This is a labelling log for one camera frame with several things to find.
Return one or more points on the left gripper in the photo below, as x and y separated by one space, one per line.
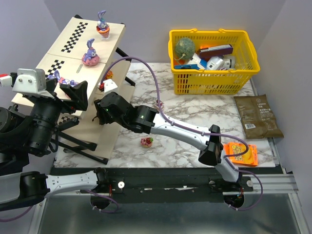
50 98

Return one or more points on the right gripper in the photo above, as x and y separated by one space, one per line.
99 112

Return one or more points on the purple bunny pink donut toy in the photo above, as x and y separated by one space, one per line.
62 80

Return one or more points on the orange dragon toy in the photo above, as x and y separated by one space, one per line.
109 75

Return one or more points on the strawberry tart toy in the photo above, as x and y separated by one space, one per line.
146 142

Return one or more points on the strawberry cake slice toy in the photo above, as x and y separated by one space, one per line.
159 106

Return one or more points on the purple bunny cupcake toy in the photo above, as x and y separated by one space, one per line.
102 27

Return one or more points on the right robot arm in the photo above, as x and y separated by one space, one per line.
144 119

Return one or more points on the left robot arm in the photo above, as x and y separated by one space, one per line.
38 134

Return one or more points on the beige tiered shelf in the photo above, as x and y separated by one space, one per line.
78 132

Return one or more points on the blue box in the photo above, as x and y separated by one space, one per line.
187 66

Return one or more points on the green melon ball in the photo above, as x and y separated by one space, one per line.
184 48

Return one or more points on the purple box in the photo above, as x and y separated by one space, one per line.
216 51

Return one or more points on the yellow plastic basket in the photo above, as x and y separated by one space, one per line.
212 77

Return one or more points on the white bottle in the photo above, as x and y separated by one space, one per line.
229 61

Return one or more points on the brown coffee bag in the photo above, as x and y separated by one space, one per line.
257 118

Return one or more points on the orange snack box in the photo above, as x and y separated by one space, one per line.
248 159

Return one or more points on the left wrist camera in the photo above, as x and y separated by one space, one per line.
31 82

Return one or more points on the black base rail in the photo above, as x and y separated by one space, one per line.
151 185

